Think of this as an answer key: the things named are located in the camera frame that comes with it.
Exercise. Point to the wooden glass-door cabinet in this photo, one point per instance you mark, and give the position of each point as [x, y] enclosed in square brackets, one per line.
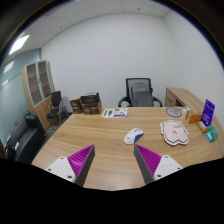
[38, 87]

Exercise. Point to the small brown cardboard box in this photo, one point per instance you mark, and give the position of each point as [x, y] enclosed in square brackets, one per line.
[75, 103]

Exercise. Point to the grey mesh office chair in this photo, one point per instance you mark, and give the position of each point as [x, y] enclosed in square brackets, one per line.
[139, 93]

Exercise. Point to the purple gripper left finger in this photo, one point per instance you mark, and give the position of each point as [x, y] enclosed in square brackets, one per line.
[74, 168]

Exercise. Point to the black leather sofa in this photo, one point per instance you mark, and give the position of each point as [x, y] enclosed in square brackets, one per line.
[26, 140]

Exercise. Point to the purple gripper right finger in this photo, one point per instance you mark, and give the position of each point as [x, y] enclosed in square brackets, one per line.
[153, 166]

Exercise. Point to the wooden side cabinet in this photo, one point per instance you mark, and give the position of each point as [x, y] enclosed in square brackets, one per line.
[182, 97]

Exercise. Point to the purple standing sign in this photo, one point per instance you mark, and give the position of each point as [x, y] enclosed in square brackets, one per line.
[207, 113]

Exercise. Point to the round white coaster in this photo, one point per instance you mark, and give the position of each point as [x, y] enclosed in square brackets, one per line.
[174, 112]

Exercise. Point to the white printed leaflet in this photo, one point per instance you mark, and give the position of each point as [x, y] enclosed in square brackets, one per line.
[115, 113]

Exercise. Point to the ceiling light panel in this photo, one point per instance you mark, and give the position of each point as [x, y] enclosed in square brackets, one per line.
[18, 44]

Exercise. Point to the orange box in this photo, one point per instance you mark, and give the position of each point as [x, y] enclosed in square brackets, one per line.
[193, 116]

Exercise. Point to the dark cardboard box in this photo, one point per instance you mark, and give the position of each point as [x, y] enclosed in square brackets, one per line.
[91, 103]

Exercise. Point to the black visitor chair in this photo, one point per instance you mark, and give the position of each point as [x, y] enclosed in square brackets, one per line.
[56, 108]

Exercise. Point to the teal small packet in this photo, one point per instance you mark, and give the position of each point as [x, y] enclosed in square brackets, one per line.
[211, 133]

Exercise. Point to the white and blue computer mouse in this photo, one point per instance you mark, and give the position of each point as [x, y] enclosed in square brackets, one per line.
[133, 136]

